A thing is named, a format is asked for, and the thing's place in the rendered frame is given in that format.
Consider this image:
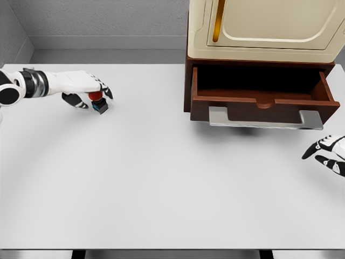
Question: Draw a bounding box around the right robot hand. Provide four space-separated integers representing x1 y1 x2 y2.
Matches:
301 134 345 178

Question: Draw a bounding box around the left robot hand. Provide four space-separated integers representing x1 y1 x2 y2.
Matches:
60 70 114 110

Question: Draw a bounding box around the red button black switch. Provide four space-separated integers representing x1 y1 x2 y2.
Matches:
88 91 109 115

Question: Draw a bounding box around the brown wooden drawer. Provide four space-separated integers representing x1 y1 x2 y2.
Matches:
190 66 341 127

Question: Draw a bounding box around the cream cabinet with brown base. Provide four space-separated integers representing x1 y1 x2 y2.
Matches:
183 0 345 113

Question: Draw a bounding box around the cream cabinet door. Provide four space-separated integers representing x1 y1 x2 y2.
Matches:
206 0 345 51

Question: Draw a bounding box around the silver drawer handle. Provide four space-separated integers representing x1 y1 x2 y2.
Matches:
208 106 324 131

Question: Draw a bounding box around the gold door handle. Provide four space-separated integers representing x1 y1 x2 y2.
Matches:
212 0 225 43

